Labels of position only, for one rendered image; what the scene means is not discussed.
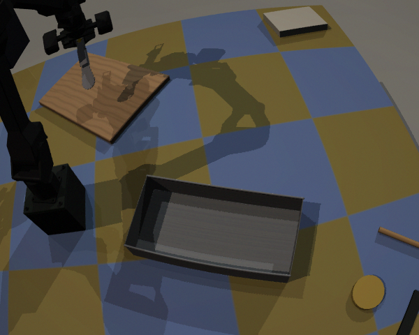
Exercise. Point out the wooden board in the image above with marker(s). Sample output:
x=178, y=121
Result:
x=120, y=91

